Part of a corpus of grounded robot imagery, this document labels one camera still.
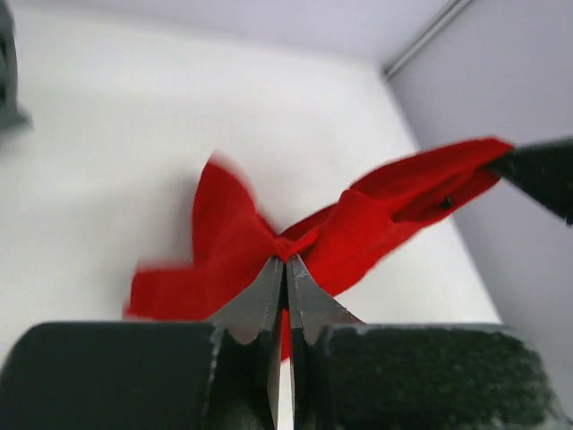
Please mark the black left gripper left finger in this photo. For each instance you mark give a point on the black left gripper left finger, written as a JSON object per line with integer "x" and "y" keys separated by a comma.
{"x": 222, "y": 373}

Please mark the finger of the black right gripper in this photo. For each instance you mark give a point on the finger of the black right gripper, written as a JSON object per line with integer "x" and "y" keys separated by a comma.
{"x": 543, "y": 171}

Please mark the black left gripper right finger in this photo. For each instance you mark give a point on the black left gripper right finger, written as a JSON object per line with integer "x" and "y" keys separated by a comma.
{"x": 348, "y": 374}

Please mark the red t shirt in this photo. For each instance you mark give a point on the red t shirt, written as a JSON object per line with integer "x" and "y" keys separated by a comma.
{"x": 340, "y": 244}

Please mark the grey plastic laundry tray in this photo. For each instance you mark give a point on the grey plastic laundry tray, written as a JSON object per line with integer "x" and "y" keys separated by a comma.
{"x": 12, "y": 115}

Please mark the right aluminium corner post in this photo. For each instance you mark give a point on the right aluminium corner post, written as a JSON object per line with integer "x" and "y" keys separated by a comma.
{"x": 437, "y": 24}

